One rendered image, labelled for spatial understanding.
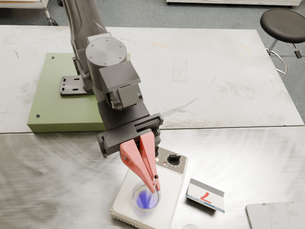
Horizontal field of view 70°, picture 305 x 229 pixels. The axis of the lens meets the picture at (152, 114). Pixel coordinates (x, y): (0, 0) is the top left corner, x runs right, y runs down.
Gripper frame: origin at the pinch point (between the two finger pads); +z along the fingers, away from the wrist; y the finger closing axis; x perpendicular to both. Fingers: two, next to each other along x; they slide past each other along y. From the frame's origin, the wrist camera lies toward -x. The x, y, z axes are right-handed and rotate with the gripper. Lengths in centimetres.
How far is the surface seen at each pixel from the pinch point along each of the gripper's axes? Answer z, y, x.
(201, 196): 2.9, 13.3, 22.0
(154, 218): 3.0, 0.3, 15.9
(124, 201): -2.6, -4.0, 16.0
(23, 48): -68, -17, 27
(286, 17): -73, 139, 53
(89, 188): -10.5, -10.3, 25.1
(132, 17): -196, 78, 122
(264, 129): -6, 43, 25
